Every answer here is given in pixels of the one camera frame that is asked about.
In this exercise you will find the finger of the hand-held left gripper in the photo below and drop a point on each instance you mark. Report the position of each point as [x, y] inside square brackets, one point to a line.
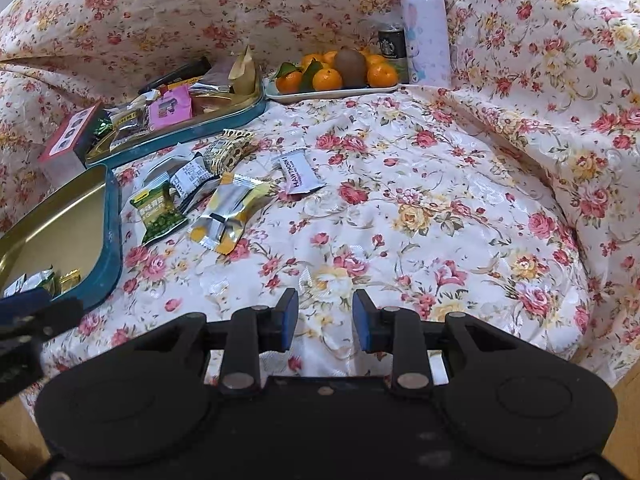
[30, 317]

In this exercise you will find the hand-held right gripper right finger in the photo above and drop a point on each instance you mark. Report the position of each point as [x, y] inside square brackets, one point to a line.
[364, 321]

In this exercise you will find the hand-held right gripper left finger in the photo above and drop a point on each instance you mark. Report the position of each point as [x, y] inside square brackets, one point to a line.
[286, 320]

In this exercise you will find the gold foil candy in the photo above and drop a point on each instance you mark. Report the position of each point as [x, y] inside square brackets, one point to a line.
[70, 280]

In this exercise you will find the teal tin tray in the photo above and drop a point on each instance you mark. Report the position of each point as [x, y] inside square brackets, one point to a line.
[60, 230]

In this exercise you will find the yellow and silver snack packet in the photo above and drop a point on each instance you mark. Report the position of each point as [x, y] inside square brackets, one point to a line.
[227, 212]

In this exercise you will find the white hawthorn snack packet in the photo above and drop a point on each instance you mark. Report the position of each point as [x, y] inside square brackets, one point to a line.
[299, 172]

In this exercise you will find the green pea snack packet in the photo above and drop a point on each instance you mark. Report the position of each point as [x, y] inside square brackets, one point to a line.
[157, 212]

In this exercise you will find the silver printed snack packet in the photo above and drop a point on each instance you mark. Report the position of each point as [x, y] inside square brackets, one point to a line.
[190, 176]

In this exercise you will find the patterned beige snack packet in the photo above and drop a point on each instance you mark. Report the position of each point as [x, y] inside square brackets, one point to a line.
[227, 151]

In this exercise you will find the pale blue snack packet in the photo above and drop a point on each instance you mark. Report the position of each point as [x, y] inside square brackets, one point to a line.
[160, 165]

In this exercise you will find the teal tin with snacks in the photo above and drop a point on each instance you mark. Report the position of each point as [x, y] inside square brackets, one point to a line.
[215, 122]

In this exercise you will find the floral quilted blanket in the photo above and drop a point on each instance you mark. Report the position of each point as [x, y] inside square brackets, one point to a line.
[425, 185]

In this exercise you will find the pink cardboard box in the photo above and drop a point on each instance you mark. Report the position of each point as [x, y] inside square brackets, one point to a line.
[67, 145]

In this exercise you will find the black and white snack packet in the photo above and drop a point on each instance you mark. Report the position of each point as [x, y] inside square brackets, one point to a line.
[129, 116]

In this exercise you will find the white rectangular plate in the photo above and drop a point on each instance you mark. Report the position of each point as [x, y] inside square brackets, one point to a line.
[330, 95]

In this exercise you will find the pink snack packet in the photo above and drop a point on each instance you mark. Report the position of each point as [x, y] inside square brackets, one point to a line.
[171, 107]

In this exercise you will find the pile of tangerines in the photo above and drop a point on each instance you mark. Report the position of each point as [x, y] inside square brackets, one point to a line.
[327, 80]

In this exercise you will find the beige paper snack packet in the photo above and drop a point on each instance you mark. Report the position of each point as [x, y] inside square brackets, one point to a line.
[244, 72]

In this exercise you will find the brown kiwi fruit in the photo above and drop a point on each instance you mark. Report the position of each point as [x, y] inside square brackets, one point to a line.
[350, 67]

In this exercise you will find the black flat box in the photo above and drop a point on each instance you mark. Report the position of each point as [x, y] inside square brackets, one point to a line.
[175, 75]

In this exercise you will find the dark coffee can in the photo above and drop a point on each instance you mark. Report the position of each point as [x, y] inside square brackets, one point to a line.
[391, 50]

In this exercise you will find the white and purple thermos bottle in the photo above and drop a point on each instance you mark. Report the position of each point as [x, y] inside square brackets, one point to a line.
[425, 30]

